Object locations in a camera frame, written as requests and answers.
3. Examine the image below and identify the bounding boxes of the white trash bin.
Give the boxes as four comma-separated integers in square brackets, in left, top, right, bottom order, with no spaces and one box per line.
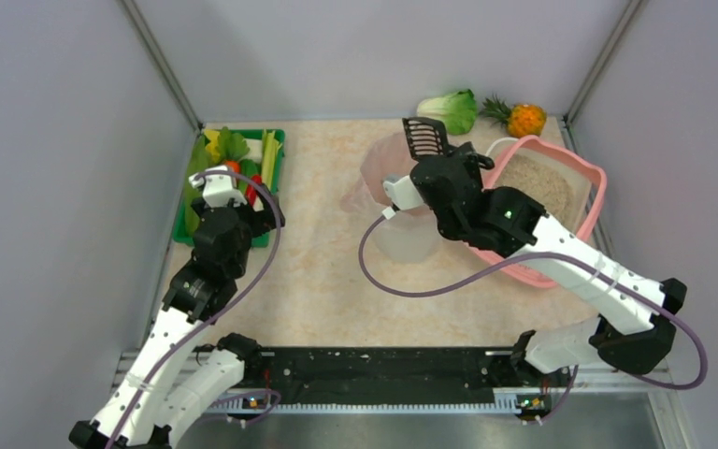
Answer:
[370,211,441,264]

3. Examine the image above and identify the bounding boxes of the black litter scoop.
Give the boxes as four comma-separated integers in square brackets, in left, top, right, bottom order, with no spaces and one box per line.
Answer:
[401,117,457,163]

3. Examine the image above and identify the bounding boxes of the pink plastic bin liner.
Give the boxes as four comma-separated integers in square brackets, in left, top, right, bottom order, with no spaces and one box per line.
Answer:
[340,132,436,237]

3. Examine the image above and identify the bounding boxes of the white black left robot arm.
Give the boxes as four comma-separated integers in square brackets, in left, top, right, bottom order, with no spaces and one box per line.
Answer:
[68,196,285,448]

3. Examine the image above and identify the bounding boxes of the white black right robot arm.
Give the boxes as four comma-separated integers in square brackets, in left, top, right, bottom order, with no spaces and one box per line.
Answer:
[383,144,686,375]

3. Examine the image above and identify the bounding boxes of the beige cat litter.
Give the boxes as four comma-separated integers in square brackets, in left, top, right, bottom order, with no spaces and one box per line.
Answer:
[495,154,574,225]

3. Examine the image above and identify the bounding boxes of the pink white litter box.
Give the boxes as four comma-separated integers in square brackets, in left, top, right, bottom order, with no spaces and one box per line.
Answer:
[457,135,609,291]

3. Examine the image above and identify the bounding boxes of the large green leaf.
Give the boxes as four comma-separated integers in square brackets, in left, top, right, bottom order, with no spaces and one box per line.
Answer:
[183,135,211,237]

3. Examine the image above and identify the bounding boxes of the red toy chili pepper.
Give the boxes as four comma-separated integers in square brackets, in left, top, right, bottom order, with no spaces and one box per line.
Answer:
[245,175,263,210]

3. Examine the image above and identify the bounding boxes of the orange toy carrot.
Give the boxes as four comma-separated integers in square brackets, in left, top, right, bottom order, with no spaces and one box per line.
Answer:
[223,160,241,173]

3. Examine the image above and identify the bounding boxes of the green plastic tray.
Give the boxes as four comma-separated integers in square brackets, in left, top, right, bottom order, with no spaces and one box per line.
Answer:
[172,126,286,246]

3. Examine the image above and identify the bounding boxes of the orange toy pineapple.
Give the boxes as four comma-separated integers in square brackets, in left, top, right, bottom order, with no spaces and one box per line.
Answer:
[479,94,548,138]

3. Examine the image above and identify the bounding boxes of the yellow toy corn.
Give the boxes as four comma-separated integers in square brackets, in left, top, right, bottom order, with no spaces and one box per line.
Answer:
[203,129,223,165]

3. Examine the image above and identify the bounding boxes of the white green toy celery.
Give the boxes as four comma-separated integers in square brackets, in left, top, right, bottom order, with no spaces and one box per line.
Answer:
[261,129,283,189]

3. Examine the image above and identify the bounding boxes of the toy napa cabbage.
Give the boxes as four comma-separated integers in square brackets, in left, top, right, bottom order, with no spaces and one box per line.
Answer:
[416,89,478,136]

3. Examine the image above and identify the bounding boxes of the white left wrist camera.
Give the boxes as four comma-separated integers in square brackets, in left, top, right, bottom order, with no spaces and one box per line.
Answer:
[188,166,248,209]

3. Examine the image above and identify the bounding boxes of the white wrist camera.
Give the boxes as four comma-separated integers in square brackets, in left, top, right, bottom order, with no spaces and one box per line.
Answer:
[188,166,248,209]
[381,175,425,220]

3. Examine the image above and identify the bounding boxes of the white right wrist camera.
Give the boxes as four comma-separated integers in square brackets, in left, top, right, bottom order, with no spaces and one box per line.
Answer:
[381,175,425,220]

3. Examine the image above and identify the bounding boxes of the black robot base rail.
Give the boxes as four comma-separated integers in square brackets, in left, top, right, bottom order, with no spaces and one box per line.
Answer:
[237,346,570,406]

